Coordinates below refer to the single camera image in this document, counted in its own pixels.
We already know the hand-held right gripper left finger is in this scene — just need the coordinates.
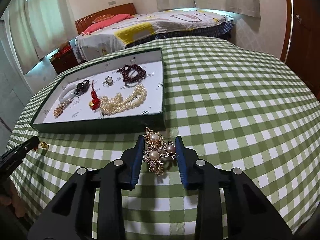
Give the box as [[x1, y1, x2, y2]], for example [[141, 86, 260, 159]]
[[27, 135, 147, 240]]

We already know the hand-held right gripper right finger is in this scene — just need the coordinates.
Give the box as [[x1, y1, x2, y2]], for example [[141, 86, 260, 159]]
[[175, 135, 293, 240]]

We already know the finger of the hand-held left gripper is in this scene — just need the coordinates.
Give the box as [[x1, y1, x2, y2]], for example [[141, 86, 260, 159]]
[[0, 136, 40, 164]]

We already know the gold pearl brooch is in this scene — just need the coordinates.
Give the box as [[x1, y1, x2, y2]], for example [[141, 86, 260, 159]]
[[142, 127, 178, 177]]

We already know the gold chain necklace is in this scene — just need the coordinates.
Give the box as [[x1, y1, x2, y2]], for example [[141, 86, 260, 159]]
[[53, 100, 73, 117]]

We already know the pearl necklace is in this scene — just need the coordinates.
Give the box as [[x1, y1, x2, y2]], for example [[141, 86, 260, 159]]
[[99, 83, 148, 117]]

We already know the green jewelry tray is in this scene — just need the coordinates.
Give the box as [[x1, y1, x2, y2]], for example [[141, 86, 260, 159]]
[[30, 47, 167, 133]]

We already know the red tassel charm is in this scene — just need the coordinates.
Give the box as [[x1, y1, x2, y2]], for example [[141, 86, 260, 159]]
[[89, 80, 102, 112]]

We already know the black bead bracelet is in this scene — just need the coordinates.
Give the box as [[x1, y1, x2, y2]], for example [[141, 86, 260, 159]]
[[74, 79, 90, 97]]

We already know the person's left hand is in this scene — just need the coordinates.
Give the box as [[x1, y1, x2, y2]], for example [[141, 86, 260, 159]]
[[0, 180, 27, 218]]

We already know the white jade bangle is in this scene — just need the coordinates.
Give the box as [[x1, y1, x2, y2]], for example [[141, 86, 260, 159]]
[[59, 84, 80, 104]]

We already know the green checked tablecloth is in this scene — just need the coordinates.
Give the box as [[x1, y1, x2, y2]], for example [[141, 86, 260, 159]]
[[5, 36, 320, 240]]

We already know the wooden nightstand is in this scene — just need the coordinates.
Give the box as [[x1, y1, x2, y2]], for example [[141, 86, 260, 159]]
[[50, 51, 80, 75]]

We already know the red box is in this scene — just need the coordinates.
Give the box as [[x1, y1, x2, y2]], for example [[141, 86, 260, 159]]
[[56, 45, 73, 55]]

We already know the blue plaid bed sheet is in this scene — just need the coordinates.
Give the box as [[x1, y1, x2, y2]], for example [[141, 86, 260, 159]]
[[125, 21, 234, 48]]

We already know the bed with patterned bedspread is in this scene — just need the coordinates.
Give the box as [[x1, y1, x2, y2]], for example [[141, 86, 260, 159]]
[[75, 9, 235, 62]]

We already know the wooden headboard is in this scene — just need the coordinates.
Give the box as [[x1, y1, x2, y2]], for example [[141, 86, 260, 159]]
[[74, 2, 137, 35]]

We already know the pink pillow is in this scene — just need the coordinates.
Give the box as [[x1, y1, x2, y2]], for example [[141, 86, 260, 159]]
[[81, 14, 135, 35]]

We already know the orange embroidered pillow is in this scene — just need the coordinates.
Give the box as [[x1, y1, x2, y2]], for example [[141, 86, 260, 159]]
[[92, 14, 115, 23]]

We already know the wooden door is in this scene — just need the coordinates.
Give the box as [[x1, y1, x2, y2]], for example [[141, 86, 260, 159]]
[[280, 0, 320, 98]]

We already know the dark red bead bracelet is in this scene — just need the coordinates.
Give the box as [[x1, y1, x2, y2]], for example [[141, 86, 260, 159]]
[[117, 64, 147, 87]]

